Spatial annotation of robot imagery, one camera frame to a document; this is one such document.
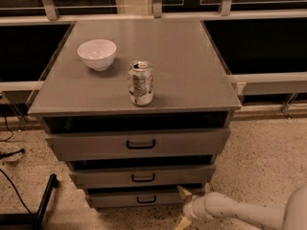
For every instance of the black metal stand leg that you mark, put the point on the black metal stand leg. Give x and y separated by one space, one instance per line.
30 221

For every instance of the grey top drawer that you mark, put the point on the grey top drawer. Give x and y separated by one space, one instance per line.
137 144

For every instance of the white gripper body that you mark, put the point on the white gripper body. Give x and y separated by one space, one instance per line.
191 209

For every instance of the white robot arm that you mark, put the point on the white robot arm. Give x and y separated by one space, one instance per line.
214 205

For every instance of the grey drawer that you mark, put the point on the grey drawer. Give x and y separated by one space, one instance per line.
137 144
142 176
134 197

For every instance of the crushed soda can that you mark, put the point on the crushed soda can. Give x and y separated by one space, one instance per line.
141 82

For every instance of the grey drawer cabinet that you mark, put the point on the grey drawer cabinet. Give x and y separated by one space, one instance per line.
59 125

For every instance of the grey bottom drawer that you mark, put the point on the grey bottom drawer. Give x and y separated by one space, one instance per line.
134 197

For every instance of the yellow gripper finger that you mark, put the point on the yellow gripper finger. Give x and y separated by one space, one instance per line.
184 193
182 223

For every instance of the grey middle drawer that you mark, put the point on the grey middle drawer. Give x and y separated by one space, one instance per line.
142 176

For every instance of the metal window railing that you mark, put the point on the metal window railing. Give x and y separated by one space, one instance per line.
153 13

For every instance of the white ceramic bowl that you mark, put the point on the white ceramic bowl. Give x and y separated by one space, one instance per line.
97 54

